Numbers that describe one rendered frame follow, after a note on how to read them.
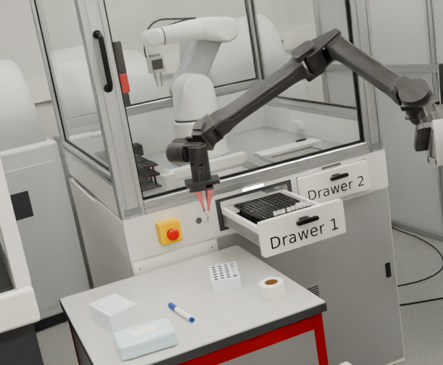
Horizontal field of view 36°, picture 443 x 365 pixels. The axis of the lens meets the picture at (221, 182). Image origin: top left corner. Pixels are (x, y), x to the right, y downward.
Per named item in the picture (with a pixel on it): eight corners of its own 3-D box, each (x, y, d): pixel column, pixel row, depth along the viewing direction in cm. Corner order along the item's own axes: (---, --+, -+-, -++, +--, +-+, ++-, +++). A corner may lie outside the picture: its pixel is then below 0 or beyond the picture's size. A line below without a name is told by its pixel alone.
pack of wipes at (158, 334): (170, 330, 183) (167, 315, 182) (179, 345, 174) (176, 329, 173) (115, 347, 179) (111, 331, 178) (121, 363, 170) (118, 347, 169)
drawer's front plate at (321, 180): (370, 188, 255) (368, 159, 252) (302, 208, 245) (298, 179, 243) (368, 187, 257) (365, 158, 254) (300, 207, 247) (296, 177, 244)
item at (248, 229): (338, 227, 216) (336, 209, 215) (266, 250, 208) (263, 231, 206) (279, 201, 252) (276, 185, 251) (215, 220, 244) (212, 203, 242)
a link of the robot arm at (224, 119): (316, 45, 196) (329, 71, 203) (308, 36, 199) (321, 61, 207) (192, 133, 200) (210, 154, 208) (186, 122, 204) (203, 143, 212)
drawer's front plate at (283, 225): (346, 232, 216) (342, 198, 213) (264, 258, 206) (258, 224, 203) (343, 231, 217) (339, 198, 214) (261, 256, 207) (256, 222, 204)
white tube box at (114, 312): (140, 320, 192) (136, 303, 190) (113, 333, 187) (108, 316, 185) (118, 308, 202) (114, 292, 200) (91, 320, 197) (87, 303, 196)
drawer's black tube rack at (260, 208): (314, 224, 222) (311, 205, 220) (266, 239, 216) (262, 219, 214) (281, 209, 242) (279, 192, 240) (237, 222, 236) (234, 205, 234)
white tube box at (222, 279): (242, 288, 202) (239, 276, 201) (213, 293, 201) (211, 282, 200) (237, 272, 214) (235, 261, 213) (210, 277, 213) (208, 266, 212)
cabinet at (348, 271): (410, 372, 281) (391, 185, 260) (174, 470, 246) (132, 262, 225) (296, 295, 367) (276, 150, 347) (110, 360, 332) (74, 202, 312)
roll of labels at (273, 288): (285, 299, 190) (283, 285, 189) (260, 301, 191) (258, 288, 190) (285, 288, 197) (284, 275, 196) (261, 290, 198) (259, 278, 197)
